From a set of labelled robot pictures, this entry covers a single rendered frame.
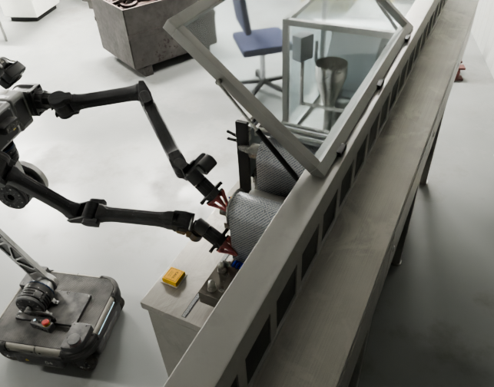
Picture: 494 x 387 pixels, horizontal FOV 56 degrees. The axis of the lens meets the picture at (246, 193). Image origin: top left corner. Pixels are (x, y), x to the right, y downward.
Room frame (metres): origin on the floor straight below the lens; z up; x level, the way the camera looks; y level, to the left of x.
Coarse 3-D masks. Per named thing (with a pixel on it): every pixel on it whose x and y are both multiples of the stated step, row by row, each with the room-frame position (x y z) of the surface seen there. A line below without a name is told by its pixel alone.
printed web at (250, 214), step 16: (256, 160) 1.46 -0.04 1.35; (272, 160) 1.43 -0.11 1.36; (288, 160) 1.40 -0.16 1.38; (272, 176) 1.42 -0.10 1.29; (288, 176) 1.39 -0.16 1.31; (240, 192) 1.32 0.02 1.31; (272, 192) 1.43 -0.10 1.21; (288, 192) 1.39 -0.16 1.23; (240, 208) 1.24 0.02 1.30; (256, 208) 1.23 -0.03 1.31; (272, 208) 1.22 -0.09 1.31; (240, 224) 1.22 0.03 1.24; (256, 224) 1.19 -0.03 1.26
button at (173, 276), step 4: (172, 268) 1.31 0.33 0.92; (168, 272) 1.29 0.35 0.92; (172, 272) 1.29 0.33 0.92; (176, 272) 1.29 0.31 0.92; (180, 272) 1.29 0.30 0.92; (184, 272) 1.29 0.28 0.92; (164, 276) 1.27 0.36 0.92; (168, 276) 1.27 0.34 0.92; (172, 276) 1.26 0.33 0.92; (176, 276) 1.26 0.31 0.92; (180, 276) 1.26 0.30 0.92; (164, 280) 1.26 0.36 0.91; (168, 280) 1.25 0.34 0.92; (172, 280) 1.24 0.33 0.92; (176, 280) 1.24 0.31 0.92; (180, 280) 1.25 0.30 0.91; (172, 284) 1.24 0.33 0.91; (176, 284) 1.23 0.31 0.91
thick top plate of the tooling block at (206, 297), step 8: (216, 272) 1.18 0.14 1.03; (232, 272) 1.18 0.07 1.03; (208, 280) 1.14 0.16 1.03; (216, 280) 1.14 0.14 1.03; (224, 280) 1.14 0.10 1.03; (224, 288) 1.10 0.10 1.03; (200, 296) 1.09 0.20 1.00; (208, 296) 1.07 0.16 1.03; (216, 296) 1.07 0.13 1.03; (208, 304) 1.08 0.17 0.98; (216, 304) 1.06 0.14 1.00
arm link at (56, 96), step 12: (144, 84) 1.83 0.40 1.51; (48, 96) 1.82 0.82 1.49; (60, 96) 1.81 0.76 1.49; (72, 96) 1.82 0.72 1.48; (84, 96) 1.82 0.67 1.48; (96, 96) 1.82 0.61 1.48; (108, 96) 1.81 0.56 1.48; (120, 96) 1.80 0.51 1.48; (132, 96) 1.81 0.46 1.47; (72, 108) 1.80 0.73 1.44; (84, 108) 1.81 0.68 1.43
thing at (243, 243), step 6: (234, 234) 1.24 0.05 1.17; (240, 234) 1.23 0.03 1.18; (246, 234) 1.21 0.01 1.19; (234, 240) 1.24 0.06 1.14; (240, 240) 1.23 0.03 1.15; (246, 240) 1.21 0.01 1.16; (252, 240) 1.20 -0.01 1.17; (234, 246) 1.24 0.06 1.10; (240, 246) 1.23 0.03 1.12; (246, 246) 1.22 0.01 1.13; (252, 246) 1.20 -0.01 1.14; (240, 252) 1.23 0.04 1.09; (246, 252) 1.22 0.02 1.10; (234, 258) 1.24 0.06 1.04; (240, 258) 1.23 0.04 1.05; (246, 258) 1.22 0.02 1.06
